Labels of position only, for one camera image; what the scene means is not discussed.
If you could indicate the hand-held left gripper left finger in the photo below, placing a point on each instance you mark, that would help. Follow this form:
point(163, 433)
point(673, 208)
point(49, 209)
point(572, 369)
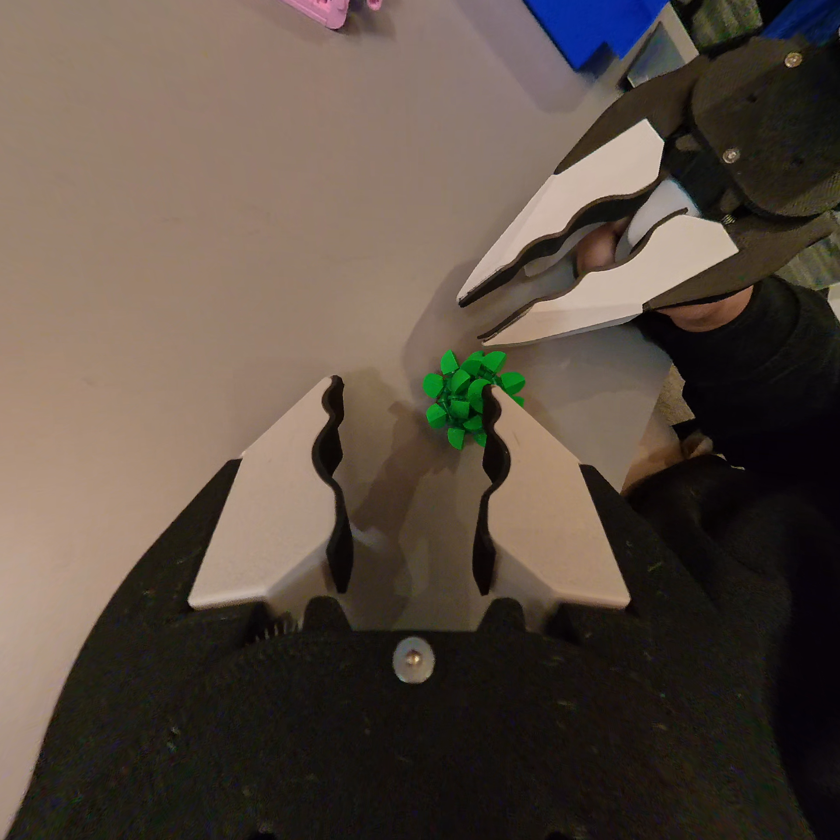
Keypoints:
point(269, 525)

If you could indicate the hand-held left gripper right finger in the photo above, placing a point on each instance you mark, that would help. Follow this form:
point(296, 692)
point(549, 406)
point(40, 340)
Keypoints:
point(558, 531)

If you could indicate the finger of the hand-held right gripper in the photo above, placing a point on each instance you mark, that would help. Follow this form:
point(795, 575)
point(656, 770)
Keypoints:
point(656, 269)
point(590, 177)

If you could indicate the large green brick leaf rosette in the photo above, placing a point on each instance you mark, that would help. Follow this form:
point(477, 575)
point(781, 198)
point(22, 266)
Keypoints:
point(436, 415)

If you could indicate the person's right hand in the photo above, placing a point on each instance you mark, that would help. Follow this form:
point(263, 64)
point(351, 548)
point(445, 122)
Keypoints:
point(597, 249)

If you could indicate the blue plastic bin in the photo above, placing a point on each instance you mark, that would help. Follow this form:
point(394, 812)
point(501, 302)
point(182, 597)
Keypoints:
point(590, 26)

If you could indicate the person's black clad torso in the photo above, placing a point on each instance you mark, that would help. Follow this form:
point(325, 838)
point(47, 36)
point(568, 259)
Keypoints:
point(754, 590)

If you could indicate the pink toy brick pot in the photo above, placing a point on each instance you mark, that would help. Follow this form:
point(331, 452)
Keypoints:
point(321, 10)

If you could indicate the grey metal base plate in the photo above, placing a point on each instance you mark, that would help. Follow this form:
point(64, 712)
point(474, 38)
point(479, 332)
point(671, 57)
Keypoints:
point(663, 52)

